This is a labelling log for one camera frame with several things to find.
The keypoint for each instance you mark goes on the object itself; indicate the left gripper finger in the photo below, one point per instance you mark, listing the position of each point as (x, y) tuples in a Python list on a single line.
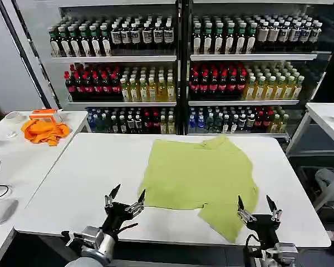
[(137, 207), (111, 196)]

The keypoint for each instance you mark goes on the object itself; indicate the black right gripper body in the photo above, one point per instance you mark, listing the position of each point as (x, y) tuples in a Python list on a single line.
[(264, 226)]

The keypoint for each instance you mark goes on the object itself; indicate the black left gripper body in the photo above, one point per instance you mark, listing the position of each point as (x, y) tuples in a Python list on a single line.
[(115, 215)]

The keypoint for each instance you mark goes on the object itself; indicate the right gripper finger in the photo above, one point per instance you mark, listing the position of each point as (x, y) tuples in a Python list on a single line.
[(275, 214), (243, 212)]

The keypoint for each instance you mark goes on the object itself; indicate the light green shirt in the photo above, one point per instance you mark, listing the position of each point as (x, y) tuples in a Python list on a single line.
[(195, 178)]

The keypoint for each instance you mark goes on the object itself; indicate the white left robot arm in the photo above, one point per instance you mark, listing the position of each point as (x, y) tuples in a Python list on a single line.
[(96, 244)]

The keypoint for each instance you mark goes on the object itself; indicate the grey cloth bundle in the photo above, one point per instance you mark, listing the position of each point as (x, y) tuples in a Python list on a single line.
[(327, 183)]

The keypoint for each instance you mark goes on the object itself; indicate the crumpled orange cloth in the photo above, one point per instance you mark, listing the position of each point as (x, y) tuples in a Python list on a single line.
[(44, 132)]

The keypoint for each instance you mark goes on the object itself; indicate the white side table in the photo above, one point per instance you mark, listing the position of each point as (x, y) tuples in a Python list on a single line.
[(22, 167)]

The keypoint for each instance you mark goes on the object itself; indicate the orange and white box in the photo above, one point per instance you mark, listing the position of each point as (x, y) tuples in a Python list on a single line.
[(44, 114)]

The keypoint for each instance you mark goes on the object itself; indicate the white table with metal legs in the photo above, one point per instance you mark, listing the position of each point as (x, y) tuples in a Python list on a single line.
[(323, 119)]

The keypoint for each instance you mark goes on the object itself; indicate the grey oval mouse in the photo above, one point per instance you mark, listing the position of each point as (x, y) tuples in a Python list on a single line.
[(4, 211)]

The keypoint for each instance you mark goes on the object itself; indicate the small clear plastic piece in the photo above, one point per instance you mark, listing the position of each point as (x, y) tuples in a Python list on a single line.
[(11, 135)]

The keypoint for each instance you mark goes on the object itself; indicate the white tape roll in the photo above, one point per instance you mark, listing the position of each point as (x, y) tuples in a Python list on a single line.
[(14, 117)]

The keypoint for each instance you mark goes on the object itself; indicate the shelf rack with drink bottles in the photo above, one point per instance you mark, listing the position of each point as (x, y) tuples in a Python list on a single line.
[(119, 69), (247, 69)]

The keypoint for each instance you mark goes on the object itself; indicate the black slanted frame bar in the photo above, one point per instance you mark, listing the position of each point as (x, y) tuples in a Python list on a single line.
[(36, 53), (22, 54)]

